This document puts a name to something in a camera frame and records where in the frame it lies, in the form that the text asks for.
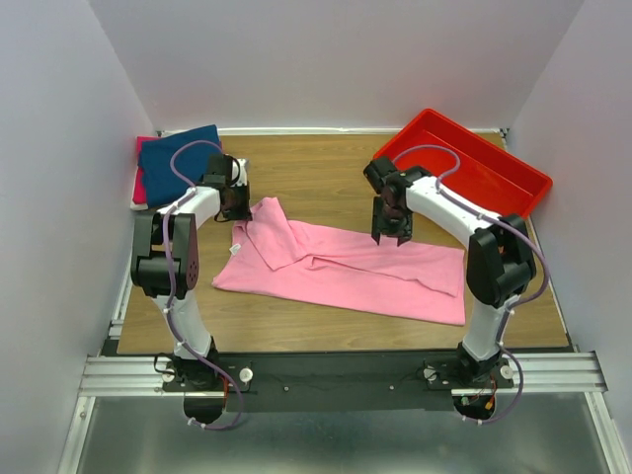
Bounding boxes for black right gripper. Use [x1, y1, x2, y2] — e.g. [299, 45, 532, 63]
[369, 196, 414, 246]

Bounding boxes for pink polo shirt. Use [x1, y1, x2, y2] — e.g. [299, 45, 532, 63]
[212, 197, 466, 326]

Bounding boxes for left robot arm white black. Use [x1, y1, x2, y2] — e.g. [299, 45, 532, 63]
[130, 185, 253, 392]

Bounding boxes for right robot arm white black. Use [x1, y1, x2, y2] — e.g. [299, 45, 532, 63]
[364, 172, 536, 387]

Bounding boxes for folded navy blue t shirt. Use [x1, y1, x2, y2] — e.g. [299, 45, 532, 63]
[138, 124, 221, 207]

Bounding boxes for folded magenta t shirt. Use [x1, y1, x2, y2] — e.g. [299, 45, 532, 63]
[130, 136, 156, 210]

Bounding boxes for folded white t shirt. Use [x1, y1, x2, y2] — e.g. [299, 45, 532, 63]
[130, 168, 147, 210]

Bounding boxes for red plastic bin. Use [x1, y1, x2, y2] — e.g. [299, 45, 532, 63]
[373, 109, 553, 217]

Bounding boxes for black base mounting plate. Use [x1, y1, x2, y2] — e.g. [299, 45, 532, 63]
[155, 351, 514, 419]

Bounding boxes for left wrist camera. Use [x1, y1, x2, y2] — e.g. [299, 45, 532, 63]
[200, 154, 249, 189]

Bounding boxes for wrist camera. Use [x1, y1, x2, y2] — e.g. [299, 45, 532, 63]
[200, 154, 249, 189]
[363, 156, 399, 195]

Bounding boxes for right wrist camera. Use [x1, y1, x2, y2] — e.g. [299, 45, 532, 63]
[363, 156, 399, 195]

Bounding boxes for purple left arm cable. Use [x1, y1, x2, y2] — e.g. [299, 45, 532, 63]
[162, 139, 244, 432]

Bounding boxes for aluminium frame rail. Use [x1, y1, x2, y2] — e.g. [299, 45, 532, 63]
[79, 353, 607, 397]

